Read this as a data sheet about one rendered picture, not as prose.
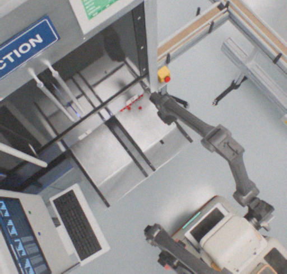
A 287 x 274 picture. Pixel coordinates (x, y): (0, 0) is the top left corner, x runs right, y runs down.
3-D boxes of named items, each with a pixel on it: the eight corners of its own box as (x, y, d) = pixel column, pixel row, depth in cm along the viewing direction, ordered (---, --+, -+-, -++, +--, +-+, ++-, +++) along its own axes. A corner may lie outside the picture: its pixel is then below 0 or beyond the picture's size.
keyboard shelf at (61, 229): (38, 205, 196) (36, 205, 194) (78, 182, 198) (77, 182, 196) (69, 273, 185) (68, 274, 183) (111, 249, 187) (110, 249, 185)
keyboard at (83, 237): (52, 200, 194) (51, 200, 191) (72, 188, 195) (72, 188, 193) (81, 261, 184) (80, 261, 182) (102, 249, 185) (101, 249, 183)
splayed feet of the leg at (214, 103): (209, 101, 290) (211, 96, 276) (250, 71, 295) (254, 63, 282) (214, 108, 288) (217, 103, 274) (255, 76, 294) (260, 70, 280)
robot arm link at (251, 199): (253, 211, 145) (261, 204, 146) (244, 197, 141) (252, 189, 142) (240, 202, 154) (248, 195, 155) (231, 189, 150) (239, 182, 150)
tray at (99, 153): (65, 142, 195) (64, 141, 192) (100, 117, 198) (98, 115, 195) (97, 186, 187) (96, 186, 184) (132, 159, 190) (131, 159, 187)
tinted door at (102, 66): (81, 118, 164) (40, 68, 107) (147, 70, 169) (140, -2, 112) (82, 119, 163) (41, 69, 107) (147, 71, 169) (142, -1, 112)
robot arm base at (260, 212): (257, 226, 146) (275, 209, 148) (250, 215, 143) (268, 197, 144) (245, 217, 154) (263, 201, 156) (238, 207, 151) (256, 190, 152)
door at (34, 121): (5, 173, 158) (-80, 152, 101) (80, 118, 164) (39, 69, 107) (6, 174, 158) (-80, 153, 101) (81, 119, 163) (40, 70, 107)
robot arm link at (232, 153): (227, 160, 115) (246, 142, 117) (203, 141, 125) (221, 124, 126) (246, 210, 147) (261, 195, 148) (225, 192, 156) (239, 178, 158)
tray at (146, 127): (110, 110, 199) (109, 108, 196) (142, 86, 202) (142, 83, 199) (142, 151, 191) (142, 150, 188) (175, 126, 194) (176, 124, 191)
